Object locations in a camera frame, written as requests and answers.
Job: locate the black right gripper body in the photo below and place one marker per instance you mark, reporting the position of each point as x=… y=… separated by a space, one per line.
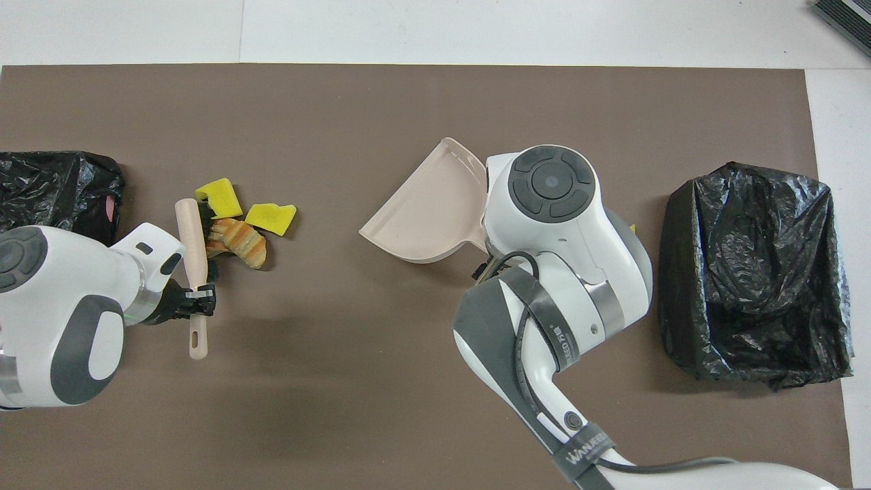
x=482 y=271

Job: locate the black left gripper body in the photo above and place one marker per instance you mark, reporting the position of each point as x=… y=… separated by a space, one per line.
x=165 y=306

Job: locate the beige hand brush black bristles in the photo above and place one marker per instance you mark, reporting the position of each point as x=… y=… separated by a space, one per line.
x=190 y=238

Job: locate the beige plastic dustpan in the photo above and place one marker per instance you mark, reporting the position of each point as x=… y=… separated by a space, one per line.
x=429 y=218

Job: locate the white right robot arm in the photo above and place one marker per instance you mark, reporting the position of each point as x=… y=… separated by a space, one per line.
x=551 y=272

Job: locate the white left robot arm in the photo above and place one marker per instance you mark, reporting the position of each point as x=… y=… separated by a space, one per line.
x=61 y=306

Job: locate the black bag bin pink spot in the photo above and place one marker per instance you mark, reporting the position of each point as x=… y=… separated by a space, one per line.
x=47 y=187

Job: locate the open black bag-lined bin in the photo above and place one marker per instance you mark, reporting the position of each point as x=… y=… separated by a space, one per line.
x=748 y=286

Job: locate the brown table mat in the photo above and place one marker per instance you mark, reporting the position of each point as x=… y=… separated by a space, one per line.
x=381 y=381

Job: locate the dark grey ribbed device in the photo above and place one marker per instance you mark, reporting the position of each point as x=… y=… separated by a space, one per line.
x=850 y=13

